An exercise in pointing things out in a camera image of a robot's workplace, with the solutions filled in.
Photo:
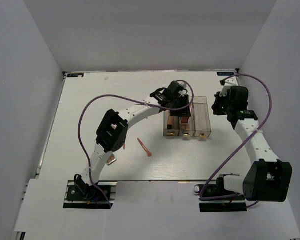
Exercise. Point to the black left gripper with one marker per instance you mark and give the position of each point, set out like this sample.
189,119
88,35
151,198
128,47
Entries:
185,112

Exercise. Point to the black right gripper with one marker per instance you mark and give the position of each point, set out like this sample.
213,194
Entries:
216,111

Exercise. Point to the square foundation bottle black pump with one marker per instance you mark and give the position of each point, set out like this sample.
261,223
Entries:
170,122

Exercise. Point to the pink blush palette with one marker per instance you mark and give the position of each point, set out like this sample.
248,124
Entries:
184,120

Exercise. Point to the long clear eyeshadow palette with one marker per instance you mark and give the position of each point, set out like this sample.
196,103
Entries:
185,127

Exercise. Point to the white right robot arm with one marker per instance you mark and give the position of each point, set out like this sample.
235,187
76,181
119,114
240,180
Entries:
268,178

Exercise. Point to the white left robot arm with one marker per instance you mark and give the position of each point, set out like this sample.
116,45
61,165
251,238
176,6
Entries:
112,132

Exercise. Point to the round pink makeup brush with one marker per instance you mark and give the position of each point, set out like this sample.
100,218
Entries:
149,154

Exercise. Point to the blue right corner label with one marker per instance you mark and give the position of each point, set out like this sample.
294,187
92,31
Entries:
225,73

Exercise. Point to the blue corner label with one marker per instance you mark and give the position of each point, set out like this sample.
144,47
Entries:
225,73
75,75

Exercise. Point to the clear three-compartment organizer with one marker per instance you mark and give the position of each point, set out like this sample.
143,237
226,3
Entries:
199,121

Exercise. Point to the black-cased brown eyeshadow palette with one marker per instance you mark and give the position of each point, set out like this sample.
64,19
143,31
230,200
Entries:
111,160

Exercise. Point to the blue left corner label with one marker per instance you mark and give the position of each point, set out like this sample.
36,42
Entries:
75,75

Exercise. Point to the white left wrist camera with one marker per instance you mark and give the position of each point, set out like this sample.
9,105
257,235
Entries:
183,84

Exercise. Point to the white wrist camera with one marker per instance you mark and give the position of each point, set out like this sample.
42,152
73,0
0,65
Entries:
183,84
227,85

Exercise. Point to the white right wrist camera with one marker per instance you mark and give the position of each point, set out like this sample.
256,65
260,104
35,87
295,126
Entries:
227,85

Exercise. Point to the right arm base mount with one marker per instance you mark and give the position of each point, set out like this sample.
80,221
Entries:
221,202

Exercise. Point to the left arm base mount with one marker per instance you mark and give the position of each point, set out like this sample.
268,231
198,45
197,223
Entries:
80,195

